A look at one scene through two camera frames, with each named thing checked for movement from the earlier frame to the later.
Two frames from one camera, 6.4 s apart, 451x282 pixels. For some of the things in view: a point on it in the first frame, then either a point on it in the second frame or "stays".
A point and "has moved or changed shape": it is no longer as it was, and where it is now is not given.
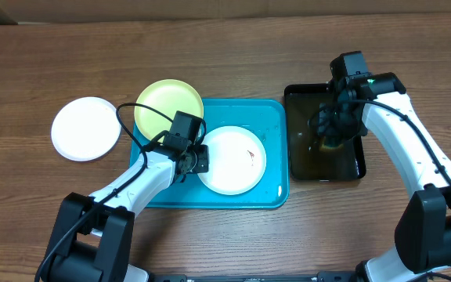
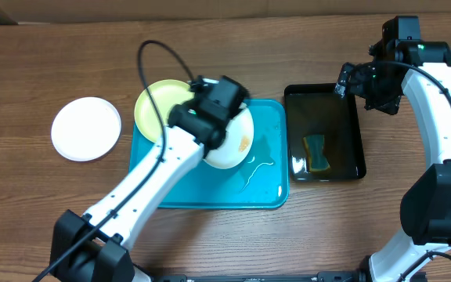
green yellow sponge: (323, 147) -> (315, 153)
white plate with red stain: (85, 129) stays
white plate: (236, 160) has moved or changed shape
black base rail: (322, 276) stays
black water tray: (307, 160) stays
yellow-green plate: (169, 96) stays
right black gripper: (336, 128) -> (354, 79)
